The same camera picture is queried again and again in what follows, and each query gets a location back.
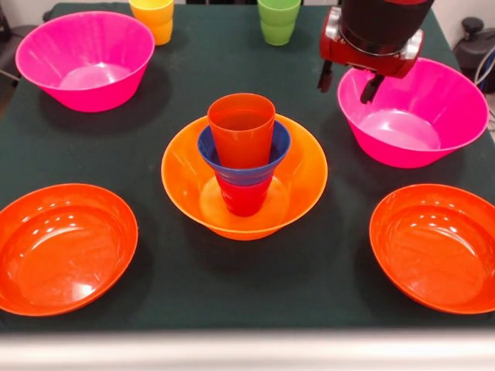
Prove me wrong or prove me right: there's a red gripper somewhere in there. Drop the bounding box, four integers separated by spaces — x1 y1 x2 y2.
317 6 425 105

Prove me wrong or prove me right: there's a grey hose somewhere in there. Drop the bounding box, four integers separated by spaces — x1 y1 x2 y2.
474 46 495 88

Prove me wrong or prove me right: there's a dark green tablecloth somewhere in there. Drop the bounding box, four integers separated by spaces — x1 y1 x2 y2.
0 2 495 333

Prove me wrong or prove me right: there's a pink large bowl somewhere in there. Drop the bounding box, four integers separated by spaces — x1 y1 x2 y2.
15 10 155 113
336 57 490 168

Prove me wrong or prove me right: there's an orange large bowl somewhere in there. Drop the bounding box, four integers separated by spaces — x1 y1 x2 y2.
160 114 329 241

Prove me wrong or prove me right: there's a red shallow bowl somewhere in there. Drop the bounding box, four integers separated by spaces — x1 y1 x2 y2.
0 183 139 318
369 183 495 315

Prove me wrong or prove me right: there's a red-orange plastic cup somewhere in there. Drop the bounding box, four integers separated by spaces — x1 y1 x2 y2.
207 93 277 170

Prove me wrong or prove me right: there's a blue small bowl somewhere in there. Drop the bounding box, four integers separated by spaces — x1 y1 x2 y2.
196 120 292 187

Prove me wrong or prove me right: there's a crimson plastic cup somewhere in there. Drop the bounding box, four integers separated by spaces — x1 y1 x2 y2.
215 173 274 218

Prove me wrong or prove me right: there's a green plastic cup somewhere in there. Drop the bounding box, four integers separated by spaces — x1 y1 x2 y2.
257 0 302 47

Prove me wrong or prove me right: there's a yellow plastic cup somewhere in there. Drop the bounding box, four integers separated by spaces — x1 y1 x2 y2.
128 0 175 46

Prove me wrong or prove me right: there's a black pedestal foot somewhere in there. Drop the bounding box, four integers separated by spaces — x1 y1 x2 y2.
452 17 495 83
0 7 39 82

